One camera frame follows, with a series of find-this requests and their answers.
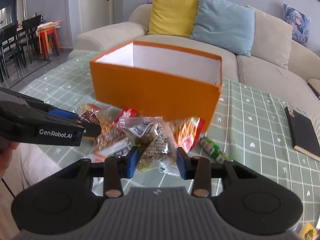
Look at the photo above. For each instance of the red and yellow stools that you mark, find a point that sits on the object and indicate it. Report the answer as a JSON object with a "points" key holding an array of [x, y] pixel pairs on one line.
{"points": [[48, 39]]}

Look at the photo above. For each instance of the white door with handle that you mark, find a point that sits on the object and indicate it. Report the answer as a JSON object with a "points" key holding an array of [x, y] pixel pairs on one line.
{"points": [[95, 14]]}

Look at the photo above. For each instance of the beige fabric sofa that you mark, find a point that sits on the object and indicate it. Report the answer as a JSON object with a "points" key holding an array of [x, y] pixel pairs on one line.
{"points": [[292, 85]]}

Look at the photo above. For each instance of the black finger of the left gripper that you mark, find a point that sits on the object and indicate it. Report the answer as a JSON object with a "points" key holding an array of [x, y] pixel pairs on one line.
{"points": [[23, 116]]}

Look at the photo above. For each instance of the light blue cushion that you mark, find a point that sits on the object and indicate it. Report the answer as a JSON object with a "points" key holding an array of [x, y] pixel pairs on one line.
{"points": [[226, 25]]}

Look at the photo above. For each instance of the person's hand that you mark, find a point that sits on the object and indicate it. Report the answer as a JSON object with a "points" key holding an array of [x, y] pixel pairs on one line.
{"points": [[6, 157]]}

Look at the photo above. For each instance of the red dried meat packet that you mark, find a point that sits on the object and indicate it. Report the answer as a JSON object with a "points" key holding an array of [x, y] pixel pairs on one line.
{"points": [[126, 113]]}

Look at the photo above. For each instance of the white spicy strip packet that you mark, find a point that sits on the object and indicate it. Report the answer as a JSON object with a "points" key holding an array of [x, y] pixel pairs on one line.
{"points": [[119, 149]]}

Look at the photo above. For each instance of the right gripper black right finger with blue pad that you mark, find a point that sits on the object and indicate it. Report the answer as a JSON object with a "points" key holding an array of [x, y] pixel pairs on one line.
{"points": [[201, 170]]}

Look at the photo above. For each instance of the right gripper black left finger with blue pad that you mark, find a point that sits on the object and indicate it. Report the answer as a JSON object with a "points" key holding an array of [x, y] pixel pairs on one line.
{"points": [[112, 170]]}

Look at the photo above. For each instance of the orange cardboard box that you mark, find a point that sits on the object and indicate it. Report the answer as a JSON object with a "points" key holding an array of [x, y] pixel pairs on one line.
{"points": [[159, 80]]}

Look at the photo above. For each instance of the clear orange nut bag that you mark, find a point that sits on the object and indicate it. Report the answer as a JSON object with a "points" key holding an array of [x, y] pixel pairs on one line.
{"points": [[98, 114]]}

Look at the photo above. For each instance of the black dining chairs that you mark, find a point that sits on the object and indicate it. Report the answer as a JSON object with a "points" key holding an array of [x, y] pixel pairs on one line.
{"points": [[14, 40]]}

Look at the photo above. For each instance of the orange peanut snack bag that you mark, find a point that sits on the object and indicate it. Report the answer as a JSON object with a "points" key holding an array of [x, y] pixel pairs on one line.
{"points": [[186, 132]]}

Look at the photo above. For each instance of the clear brown seed bag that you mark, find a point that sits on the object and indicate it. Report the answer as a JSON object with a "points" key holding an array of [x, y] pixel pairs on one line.
{"points": [[156, 142]]}

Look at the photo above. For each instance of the yellow packet at corner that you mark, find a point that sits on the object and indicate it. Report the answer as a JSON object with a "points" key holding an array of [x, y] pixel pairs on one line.
{"points": [[308, 232]]}

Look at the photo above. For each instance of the yellow cushion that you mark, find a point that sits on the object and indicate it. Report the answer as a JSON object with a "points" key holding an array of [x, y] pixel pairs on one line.
{"points": [[173, 17]]}

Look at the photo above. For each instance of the black notebook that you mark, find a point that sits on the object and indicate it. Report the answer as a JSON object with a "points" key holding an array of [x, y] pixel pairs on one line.
{"points": [[303, 135]]}

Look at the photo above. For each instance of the blue patterned cushion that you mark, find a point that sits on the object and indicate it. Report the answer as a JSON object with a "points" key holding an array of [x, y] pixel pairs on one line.
{"points": [[299, 22]]}

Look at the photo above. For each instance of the small green candy packet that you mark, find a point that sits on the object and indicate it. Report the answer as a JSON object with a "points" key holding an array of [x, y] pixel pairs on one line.
{"points": [[213, 150]]}

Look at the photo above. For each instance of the beige back cushion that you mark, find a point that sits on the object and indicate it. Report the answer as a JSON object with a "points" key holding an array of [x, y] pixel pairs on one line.
{"points": [[272, 39]]}

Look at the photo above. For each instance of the green checkered tablecloth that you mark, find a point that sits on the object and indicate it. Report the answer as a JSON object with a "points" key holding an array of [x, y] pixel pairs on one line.
{"points": [[249, 125]]}

